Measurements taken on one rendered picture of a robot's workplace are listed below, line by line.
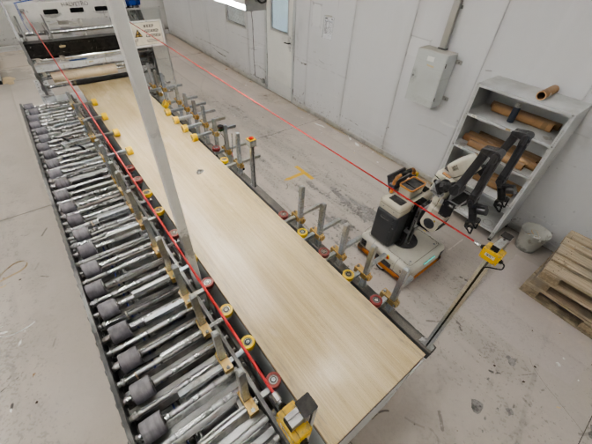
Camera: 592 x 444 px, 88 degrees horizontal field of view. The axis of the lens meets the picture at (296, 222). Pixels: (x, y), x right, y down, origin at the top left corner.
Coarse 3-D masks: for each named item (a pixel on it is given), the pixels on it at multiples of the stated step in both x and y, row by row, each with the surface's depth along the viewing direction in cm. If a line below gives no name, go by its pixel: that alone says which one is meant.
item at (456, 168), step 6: (468, 156) 236; (474, 156) 237; (456, 162) 235; (462, 162) 231; (468, 162) 233; (450, 168) 240; (456, 168) 236; (462, 168) 232; (480, 168) 239; (450, 174) 243; (456, 174) 238; (456, 180) 240
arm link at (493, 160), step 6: (492, 156) 196; (498, 156) 194; (492, 162) 197; (498, 162) 198; (486, 168) 205; (492, 168) 202; (486, 174) 207; (480, 180) 212; (486, 180) 208; (480, 186) 213; (474, 192) 218; (480, 192) 215; (468, 198) 223; (474, 198) 220
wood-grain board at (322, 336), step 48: (96, 96) 405; (144, 144) 322; (192, 144) 325; (192, 192) 267; (240, 192) 270; (192, 240) 226; (240, 240) 228; (288, 240) 230; (240, 288) 198; (288, 288) 200; (336, 288) 201; (288, 336) 176; (336, 336) 177; (384, 336) 179; (288, 384) 157; (336, 384) 158; (384, 384) 159; (336, 432) 143
